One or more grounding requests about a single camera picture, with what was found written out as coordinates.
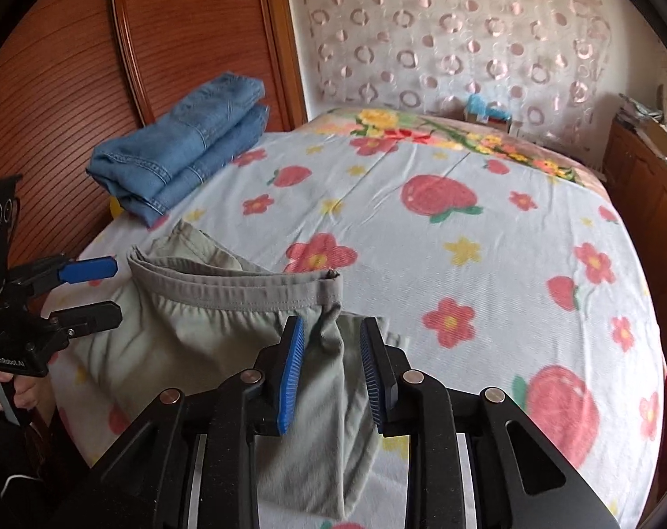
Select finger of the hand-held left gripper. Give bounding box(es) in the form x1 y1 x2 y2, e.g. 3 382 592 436
5 255 119 297
45 301 123 340

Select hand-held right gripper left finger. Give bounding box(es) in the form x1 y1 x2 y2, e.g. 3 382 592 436
52 317 308 529

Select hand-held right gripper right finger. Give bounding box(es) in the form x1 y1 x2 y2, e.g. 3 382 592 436
358 317 622 529

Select grey pants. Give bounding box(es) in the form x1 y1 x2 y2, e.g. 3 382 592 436
63 219 407 520

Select person's left hand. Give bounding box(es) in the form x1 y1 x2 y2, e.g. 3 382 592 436
0 376 45 425

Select person's dark clothing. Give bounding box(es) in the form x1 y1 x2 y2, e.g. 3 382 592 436
0 405 100 529

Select bed with flower print sheet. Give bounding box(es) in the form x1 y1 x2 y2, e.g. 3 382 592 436
51 107 667 529

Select folded blue jeans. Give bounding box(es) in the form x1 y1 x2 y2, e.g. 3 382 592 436
87 71 271 228

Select wooden louvered wardrobe door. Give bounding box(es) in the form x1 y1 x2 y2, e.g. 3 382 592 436
109 0 308 130
0 0 147 268

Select bright floral blanket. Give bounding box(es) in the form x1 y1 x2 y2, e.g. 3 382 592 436
316 107 605 186

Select small printed carton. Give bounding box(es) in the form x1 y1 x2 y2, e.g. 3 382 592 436
464 107 515 129

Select wooden side cabinet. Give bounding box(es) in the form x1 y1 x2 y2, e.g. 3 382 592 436
602 118 667 345

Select pile of patterned papers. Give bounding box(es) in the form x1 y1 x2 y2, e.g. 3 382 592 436
616 93 666 123

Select circle pattern wall curtain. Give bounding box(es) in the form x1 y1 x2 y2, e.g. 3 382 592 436
296 0 614 118

